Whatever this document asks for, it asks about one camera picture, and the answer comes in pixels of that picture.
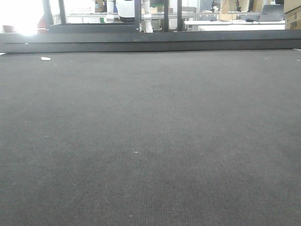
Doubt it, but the cardboard box right edge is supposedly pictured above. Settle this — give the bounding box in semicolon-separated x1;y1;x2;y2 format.
284;0;301;30

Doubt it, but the white lab table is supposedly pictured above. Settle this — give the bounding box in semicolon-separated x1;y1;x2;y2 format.
184;20;285;31

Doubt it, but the white paper scrap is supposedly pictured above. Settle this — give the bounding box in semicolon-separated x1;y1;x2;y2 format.
40;56;51;61

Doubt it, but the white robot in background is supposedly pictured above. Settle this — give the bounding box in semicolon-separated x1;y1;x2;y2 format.
106;0;153;33

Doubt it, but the grey laptop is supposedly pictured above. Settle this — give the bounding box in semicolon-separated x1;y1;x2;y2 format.
259;4;284;22

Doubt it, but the black metal frame rack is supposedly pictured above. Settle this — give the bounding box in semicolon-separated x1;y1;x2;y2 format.
42;0;170;34

